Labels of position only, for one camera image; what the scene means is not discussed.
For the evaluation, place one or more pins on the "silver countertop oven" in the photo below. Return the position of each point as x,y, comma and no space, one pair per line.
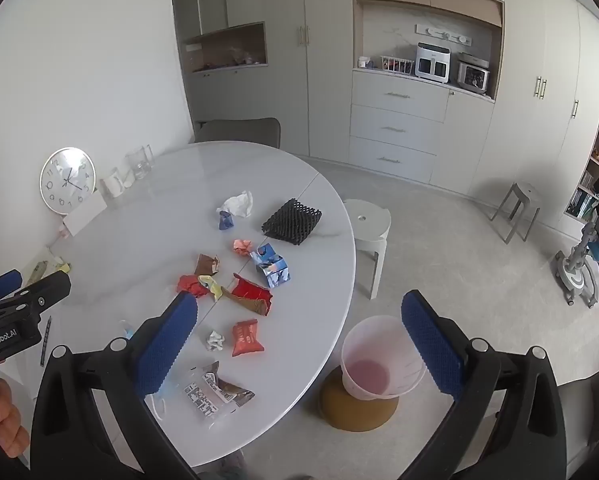
473,75

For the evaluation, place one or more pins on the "brown snack wrapper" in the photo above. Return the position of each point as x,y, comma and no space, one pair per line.
207,263

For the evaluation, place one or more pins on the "blue and white carton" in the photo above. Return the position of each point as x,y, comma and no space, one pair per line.
273,266

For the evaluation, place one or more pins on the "open wooden bookshelf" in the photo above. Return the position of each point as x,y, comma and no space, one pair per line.
594,170

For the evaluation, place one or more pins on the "crumpled orange-pink wrapper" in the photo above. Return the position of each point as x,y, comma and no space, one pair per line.
243,247

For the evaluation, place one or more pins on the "red snack packet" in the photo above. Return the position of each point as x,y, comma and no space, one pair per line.
246,337

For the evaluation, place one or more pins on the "grey-brown chair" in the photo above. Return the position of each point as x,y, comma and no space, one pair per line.
239,131

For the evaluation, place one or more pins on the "white card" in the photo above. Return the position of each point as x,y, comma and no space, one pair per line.
85,212

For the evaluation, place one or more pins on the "clear glass jug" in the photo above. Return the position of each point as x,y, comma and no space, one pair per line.
140,161

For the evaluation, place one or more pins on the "yellow wrapper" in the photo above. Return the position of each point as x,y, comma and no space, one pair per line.
212,286

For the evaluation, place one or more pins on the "white cup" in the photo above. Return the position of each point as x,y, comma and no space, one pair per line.
114,185

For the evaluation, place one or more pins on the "beige wall cabinet unit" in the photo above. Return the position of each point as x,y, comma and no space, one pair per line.
279,60

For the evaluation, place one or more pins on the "round brown floor cushion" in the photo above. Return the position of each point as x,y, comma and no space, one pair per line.
359,412

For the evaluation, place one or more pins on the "person's left hand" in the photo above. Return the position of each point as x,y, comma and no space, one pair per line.
4,417

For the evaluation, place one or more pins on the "white plastic ruler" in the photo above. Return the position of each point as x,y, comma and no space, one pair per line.
40,271

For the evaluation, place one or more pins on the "white air fryer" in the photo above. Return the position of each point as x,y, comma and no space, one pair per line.
433,62

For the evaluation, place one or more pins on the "grey plastic stool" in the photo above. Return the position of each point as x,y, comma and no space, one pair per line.
518,197

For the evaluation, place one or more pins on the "round white wall clock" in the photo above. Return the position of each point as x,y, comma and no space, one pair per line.
67,178

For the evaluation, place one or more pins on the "crumpled blue wrapper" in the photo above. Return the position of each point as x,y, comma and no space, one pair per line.
225,221

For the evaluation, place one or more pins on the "red and brown foil wrapper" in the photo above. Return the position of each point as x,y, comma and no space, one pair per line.
250,294

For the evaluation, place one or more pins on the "beige cabinet drawer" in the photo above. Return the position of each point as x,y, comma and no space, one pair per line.
392,159
399,95
397,129

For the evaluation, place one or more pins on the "red paper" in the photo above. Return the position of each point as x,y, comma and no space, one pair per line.
188,284

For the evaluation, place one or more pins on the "white wall power strip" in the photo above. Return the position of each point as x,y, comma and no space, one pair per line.
442,35

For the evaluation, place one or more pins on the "small white crumpled paper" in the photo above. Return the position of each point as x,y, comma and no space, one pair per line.
215,340

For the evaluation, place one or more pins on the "white plastic stool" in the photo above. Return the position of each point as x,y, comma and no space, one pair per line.
367,222

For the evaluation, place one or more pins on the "clear labelled plastic packet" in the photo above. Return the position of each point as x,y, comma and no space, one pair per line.
209,390

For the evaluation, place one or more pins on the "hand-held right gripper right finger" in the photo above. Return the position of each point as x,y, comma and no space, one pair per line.
432,345

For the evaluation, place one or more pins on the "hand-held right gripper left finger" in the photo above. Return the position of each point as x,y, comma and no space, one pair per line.
167,345

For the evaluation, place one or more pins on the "small white jar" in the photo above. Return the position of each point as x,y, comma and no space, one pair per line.
363,62

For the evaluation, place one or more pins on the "small yellow note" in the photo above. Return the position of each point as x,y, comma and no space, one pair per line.
64,268

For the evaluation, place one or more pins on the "pink translucent waste bin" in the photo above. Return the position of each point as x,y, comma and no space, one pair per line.
374,370

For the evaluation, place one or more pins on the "black foam net sleeve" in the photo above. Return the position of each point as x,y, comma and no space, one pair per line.
292,221

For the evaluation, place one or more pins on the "dark pen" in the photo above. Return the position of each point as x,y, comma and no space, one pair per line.
44,341

